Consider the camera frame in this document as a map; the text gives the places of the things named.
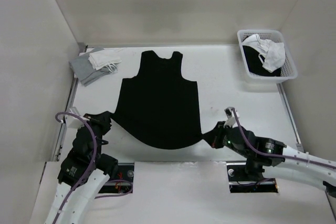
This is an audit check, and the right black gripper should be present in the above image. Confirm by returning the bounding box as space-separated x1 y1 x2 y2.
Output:
201 120 250 157

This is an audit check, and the black tank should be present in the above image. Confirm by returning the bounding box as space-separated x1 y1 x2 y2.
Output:
243 46 281 77
111 50 203 150

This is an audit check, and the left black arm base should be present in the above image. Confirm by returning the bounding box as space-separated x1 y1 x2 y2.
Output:
99 163 135 194

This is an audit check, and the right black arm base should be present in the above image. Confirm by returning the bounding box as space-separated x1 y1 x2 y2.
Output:
226 161 278 193

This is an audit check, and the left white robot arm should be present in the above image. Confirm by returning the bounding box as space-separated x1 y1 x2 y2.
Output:
45 111 118 223

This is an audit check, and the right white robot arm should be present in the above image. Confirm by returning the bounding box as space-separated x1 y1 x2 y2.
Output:
202 121 335 197

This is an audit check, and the folded grey tank top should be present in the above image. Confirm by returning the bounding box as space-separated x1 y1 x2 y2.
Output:
69 48 111 87

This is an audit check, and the folded white tank top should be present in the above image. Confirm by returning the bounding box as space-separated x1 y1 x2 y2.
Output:
88 50 122 73

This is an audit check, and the white tank top in basket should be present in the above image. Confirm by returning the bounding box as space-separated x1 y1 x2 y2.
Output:
242 34 286 72

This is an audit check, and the white plastic basket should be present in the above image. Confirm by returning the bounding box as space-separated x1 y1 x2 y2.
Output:
237 29 298 84

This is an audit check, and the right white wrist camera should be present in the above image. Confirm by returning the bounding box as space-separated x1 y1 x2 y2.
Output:
224 107 239 127

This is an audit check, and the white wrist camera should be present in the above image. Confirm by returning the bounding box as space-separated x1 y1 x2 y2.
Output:
224 107 239 127
65 106 88 129

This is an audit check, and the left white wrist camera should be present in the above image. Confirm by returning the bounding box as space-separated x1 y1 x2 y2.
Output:
65 106 88 129

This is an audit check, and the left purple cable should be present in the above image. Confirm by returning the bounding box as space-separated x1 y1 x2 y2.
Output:
51 112 132 224

